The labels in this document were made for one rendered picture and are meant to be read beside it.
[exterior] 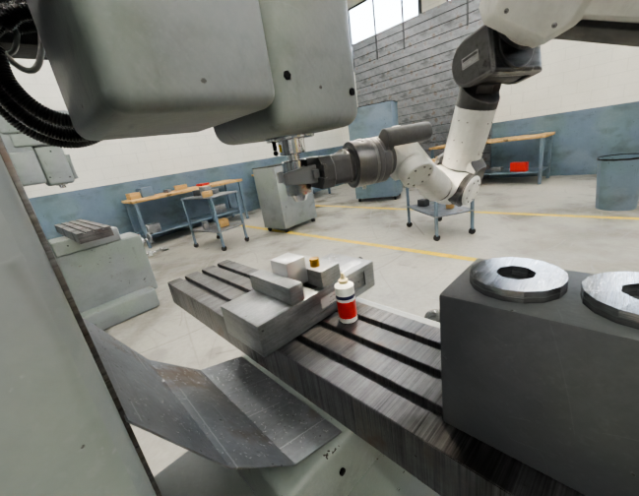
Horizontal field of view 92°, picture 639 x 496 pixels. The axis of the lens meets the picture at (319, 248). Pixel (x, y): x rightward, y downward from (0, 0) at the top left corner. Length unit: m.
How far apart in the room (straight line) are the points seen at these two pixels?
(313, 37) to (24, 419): 0.49
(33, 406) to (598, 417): 0.42
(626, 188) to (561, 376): 4.85
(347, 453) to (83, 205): 6.67
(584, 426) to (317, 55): 0.52
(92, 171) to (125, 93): 6.68
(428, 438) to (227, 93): 0.47
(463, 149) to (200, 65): 0.64
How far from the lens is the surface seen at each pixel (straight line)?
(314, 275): 0.67
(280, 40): 0.48
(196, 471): 0.78
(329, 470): 0.58
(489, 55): 0.78
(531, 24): 0.70
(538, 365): 0.37
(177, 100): 0.36
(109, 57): 0.36
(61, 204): 6.95
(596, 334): 0.34
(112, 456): 0.28
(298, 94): 0.47
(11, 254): 0.22
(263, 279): 0.67
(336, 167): 0.56
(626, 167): 5.11
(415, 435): 0.47
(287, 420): 0.59
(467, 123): 0.84
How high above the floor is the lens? 1.29
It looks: 18 degrees down
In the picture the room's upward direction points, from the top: 9 degrees counter-clockwise
